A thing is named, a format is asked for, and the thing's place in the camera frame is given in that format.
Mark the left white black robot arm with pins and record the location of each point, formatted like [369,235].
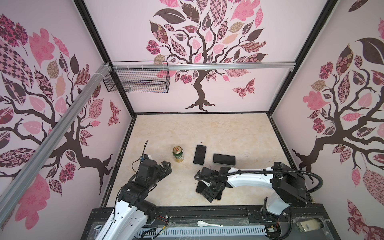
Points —
[131,210]

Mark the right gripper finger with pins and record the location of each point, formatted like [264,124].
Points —
[210,195]
[205,172]

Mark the white power adapter box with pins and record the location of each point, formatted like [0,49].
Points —
[309,225]

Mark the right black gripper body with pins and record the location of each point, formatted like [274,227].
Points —
[212,186]

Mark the grey aluminium rail left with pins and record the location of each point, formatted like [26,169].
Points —
[17,188]

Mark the grey aluminium rail back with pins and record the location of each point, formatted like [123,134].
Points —
[222,66]

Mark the black wire basket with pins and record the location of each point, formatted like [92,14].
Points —
[138,77]

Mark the green gold drink can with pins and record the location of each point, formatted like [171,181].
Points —
[178,154]

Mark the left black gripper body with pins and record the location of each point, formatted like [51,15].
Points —
[159,174]

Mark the white plastic spoon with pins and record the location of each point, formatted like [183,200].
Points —
[205,224]

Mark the grey aluminium rail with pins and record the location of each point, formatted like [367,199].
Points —
[17,188]
[222,66]

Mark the white slotted cable duct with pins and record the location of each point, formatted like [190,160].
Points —
[194,232]

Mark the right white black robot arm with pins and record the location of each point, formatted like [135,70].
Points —
[288,186]

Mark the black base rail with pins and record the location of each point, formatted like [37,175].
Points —
[251,213]

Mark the black phone lying sideways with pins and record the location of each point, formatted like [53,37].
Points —
[224,159]

